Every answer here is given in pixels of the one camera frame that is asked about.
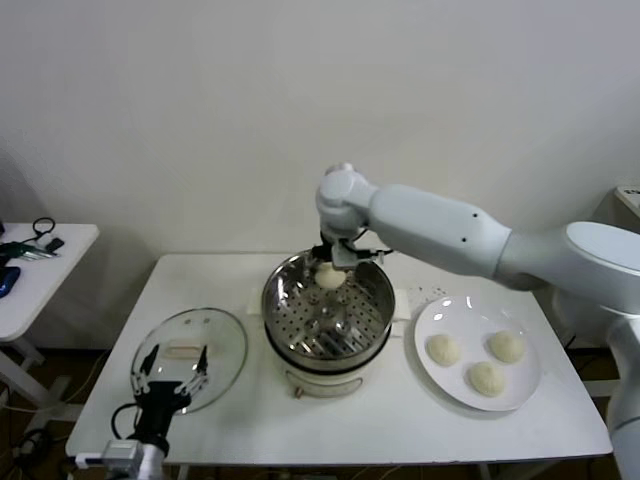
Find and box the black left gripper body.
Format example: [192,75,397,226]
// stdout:
[134,380,194,444]

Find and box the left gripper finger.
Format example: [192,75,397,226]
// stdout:
[132,344,159,396]
[178,344,210,398]

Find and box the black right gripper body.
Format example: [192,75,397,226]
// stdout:
[313,230,335,261]

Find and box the white steamed baozi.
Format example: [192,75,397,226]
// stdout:
[487,329,527,364]
[313,263,348,291]
[424,333,462,367]
[467,361,506,398]

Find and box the round glass pot lid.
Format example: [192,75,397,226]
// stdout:
[130,308,249,416]

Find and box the stainless steel steamer basket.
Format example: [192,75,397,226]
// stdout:
[259,246,396,369]

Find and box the white electric cooker base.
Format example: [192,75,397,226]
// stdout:
[246,284,411,400]

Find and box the white side table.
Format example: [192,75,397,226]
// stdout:
[0,223,100,436]

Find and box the blue plastic object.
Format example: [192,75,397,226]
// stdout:
[0,267,22,300]

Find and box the white round plate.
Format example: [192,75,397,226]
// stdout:
[413,295,544,412]

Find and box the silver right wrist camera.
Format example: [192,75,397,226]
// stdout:
[332,239,384,269]

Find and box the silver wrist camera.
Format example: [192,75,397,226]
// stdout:
[332,239,384,269]
[74,439,146,480]

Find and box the white floor cable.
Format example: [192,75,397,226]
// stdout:
[64,349,109,406]

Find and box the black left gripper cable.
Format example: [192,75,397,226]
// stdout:
[112,403,146,441]

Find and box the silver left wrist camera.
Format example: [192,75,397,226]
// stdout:
[74,439,146,480]

